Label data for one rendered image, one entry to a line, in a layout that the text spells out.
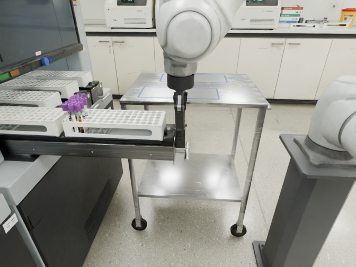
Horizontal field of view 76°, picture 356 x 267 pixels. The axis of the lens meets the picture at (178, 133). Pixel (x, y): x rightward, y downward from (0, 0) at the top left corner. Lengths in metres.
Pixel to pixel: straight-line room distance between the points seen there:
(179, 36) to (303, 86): 3.00
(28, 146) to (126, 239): 0.84
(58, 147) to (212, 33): 0.57
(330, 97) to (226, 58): 2.24
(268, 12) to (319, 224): 2.39
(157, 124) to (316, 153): 0.54
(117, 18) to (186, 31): 2.70
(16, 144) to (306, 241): 1.11
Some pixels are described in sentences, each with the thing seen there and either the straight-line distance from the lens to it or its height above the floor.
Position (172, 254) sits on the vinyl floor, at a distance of 1.38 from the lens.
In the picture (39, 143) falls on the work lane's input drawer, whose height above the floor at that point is 0.80.
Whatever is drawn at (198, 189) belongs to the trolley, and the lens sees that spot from 1.29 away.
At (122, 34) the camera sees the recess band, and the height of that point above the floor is 0.84.
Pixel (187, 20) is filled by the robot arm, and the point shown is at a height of 1.14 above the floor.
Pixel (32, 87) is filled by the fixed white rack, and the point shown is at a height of 0.86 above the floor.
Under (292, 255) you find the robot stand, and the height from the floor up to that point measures 0.23.
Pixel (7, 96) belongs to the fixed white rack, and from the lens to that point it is 1.07.
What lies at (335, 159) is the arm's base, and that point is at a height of 0.72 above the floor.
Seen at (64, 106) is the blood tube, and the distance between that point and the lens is 0.72.
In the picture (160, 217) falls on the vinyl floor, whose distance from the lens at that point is 1.53.
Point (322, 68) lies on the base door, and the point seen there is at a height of 0.48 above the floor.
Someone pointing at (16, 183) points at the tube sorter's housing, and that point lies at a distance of 0.80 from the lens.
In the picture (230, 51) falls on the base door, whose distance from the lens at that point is 2.98.
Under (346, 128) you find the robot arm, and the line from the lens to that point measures 0.78.
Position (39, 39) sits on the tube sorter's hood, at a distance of 1.02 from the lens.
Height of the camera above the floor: 1.17
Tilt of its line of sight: 30 degrees down
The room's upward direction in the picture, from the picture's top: straight up
